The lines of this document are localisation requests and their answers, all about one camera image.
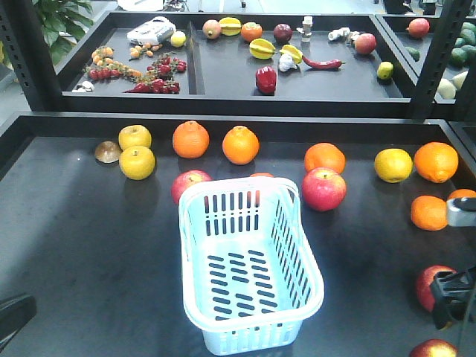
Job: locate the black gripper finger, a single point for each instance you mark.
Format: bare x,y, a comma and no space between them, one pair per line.
454,295

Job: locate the red apple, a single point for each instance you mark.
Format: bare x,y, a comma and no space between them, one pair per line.
323,189
423,282
186,180
434,348

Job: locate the light blue plastic basket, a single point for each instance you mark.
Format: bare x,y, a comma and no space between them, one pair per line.
249,276

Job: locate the small orange behind basket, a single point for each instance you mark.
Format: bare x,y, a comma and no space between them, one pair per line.
269,175

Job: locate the small orange right front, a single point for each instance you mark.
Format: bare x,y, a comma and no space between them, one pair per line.
429,213

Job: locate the small orange right edge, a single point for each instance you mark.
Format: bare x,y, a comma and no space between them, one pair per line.
462,193

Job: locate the large orange far right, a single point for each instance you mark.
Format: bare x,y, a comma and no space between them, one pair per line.
436,162

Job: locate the yellow citrus right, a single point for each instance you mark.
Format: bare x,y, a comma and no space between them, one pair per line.
393,165

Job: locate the orange behind centre apple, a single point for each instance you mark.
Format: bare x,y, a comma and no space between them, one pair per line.
325,155

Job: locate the black wooden produce stand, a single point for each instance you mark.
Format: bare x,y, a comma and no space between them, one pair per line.
101,253

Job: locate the small green lemon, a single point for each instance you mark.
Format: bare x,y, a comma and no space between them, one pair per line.
385,70

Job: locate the red chili pepper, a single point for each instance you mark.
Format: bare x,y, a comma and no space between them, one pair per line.
323,65

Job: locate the red mango upper tray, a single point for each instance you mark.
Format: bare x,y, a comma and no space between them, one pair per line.
365,43

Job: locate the red bell pepper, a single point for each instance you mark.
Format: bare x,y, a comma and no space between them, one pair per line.
266,80

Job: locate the yellow starfruit right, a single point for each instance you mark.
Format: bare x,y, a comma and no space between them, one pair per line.
294,52

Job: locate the yellow starfruit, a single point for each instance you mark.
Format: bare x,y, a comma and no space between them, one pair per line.
294,52
261,49
230,26

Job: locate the white garlic bulb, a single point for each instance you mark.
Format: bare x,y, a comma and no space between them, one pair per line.
286,63

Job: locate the orange far left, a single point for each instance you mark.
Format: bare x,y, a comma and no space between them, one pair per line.
190,140

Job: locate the yellow starfruit middle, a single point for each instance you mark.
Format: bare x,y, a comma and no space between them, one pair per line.
261,49

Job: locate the dark red plum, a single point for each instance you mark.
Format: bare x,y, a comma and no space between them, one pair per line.
282,33

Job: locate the orange persimmon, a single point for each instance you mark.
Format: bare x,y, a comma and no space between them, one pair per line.
251,31

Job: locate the yellow apple front left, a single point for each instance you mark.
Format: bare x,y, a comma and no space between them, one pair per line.
137,162

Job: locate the yellow apple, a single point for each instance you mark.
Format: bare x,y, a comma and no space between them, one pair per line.
134,135
137,162

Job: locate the yellow starfruit rear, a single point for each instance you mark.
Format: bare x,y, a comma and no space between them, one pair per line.
230,26

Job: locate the yellow apple rear left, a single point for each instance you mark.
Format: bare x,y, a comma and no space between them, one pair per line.
134,135

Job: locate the pomegranate fruit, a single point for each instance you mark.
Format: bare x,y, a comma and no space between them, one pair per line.
212,29

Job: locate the cherry tomato vine right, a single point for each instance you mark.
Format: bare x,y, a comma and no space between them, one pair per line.
159,77

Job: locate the cherry tomato vine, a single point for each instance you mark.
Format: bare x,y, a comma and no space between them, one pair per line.
103,66
159,77

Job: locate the yellow lemon upper tray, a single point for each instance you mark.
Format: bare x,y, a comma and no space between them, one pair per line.
178,39

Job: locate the white plastic package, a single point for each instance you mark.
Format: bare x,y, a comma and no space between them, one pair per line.
154,31

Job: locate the cherry tomato vine left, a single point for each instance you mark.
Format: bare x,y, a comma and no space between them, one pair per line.
103,66

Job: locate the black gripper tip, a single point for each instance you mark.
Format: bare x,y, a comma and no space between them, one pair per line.
16,312

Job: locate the green potted plant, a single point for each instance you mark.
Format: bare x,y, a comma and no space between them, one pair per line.
63,24

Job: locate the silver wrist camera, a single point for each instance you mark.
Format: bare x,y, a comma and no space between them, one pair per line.
460,212

